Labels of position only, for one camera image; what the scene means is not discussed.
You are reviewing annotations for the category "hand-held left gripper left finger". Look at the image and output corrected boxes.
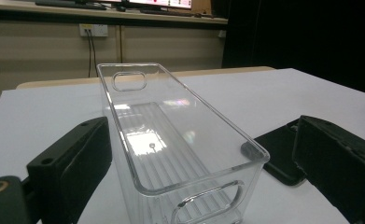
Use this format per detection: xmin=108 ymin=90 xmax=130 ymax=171
xmin=26 ymin=116 xmax=113 ymax=224

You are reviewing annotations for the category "computer monitor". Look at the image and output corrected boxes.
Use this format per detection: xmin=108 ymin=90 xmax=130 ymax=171
xmin=127 ymin=0 xmax=193 ymax=10

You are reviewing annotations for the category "wooden table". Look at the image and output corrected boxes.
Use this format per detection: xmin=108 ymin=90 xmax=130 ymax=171
xmin=16 ymin=65 xmax=276 ymax=91

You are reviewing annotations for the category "background desk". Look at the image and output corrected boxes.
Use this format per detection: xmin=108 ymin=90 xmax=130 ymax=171
xmin=0 ymin=0 xmax=229 ymax=26

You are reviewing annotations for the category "white wall socket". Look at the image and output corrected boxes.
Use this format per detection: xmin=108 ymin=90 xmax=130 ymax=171
xmin=78 ymin=23 xmax=109 ymax=38

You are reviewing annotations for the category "cardboard box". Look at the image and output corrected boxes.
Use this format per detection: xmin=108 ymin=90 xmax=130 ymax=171
xmin=190 ymin=0 xmax=213 ymax=15

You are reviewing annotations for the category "black curtain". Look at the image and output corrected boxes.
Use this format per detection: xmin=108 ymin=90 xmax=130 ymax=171
xmin=221 ymin=0 xmax=365 ymax=97

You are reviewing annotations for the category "black phone case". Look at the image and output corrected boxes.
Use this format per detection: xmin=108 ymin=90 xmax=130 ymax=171
xmin=254 ymin=119 xmax=308 ymax=187

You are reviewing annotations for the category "white table cover sheet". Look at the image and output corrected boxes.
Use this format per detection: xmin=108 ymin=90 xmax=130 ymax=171
xmin=0 ymin=67 xmax=365 ymax=224

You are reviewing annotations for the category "black keyboard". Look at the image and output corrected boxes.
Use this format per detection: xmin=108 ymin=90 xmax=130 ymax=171
xmin=139 ymin=7 xmax=194 ymax=18
xmin=35 ymin=0 xmax=107 ymax=11

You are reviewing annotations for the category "black power cable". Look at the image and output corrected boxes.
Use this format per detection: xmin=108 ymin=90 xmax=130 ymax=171
xmin=86 ymin=29 xmax=92 ymax=78
xmin=90 ymin=29 xmax=99 ymax=77

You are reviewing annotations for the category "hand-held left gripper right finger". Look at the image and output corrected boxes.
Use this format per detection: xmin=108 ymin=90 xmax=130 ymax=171
xmin=292 ymin=115 xmax=365 ymax=224

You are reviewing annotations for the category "clear plastic storage bin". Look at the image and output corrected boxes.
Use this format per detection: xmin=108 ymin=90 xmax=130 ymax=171
xmin=96 ymin=63 xmax=271 ymax=224

